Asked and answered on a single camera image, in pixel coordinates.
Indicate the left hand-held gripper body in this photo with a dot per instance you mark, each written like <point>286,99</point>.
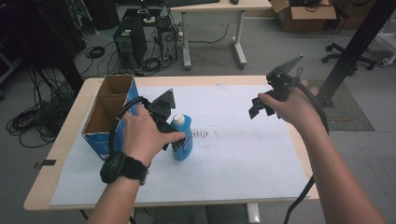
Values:
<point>162,105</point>

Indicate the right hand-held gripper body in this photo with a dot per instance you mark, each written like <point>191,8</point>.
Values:
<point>281,82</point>

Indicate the blue bottle with white cap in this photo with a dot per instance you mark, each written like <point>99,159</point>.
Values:
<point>183,141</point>

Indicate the person's right hand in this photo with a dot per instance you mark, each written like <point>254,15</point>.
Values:
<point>294,107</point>

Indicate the person's left hand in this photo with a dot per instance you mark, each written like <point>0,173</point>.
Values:
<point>141,137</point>

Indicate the white paper table mat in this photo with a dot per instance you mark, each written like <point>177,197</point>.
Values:
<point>236,155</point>

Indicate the blue cardboard box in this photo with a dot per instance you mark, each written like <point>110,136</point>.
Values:
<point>106,112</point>

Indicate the black wrist watch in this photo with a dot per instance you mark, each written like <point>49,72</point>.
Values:
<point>123,168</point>

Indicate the black office chair base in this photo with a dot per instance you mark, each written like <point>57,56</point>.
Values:
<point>339,53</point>

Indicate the small black computer tower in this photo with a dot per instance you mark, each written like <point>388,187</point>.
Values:
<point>167,39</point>

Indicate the open brown cardboard box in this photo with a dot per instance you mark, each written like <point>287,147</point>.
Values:
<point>306,17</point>

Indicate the large black computer tower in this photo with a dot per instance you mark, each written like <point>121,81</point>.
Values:
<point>129,42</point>

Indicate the grey floor mat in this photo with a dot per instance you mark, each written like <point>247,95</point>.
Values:
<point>351,112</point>

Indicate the black metal stand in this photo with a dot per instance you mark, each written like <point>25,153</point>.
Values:
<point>358,46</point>

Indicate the black computer mouse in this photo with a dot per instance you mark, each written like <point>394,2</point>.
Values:
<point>234,1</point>

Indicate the white-legged wooden desk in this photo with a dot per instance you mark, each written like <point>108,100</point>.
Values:
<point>218,6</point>

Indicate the white table leg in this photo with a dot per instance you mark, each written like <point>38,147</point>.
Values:
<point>253,214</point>

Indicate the black keyboard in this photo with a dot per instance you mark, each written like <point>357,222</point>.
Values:
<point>190,2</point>

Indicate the wooden table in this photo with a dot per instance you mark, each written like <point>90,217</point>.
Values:
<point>54,174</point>

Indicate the black tape strip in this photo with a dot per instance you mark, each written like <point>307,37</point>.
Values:
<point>46,163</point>

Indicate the black curtain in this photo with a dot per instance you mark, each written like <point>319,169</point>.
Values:
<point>40,37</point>

